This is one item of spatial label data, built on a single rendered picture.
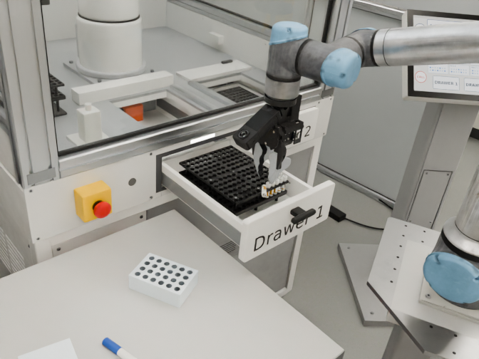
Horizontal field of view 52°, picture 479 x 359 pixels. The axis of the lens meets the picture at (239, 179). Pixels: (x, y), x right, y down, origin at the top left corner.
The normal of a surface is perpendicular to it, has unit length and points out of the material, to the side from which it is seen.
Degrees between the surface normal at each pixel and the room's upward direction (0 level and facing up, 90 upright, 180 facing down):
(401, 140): 90
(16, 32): 90
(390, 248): 0
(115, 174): 90
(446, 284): 101
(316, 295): 0
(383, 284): 0
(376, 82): 90
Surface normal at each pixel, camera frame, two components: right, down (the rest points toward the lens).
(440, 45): -0.65, 0.33
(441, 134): 0.04, 0.53
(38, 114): 0.66, 0.44
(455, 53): -0.55, 0.66
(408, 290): 0.09, -0.85
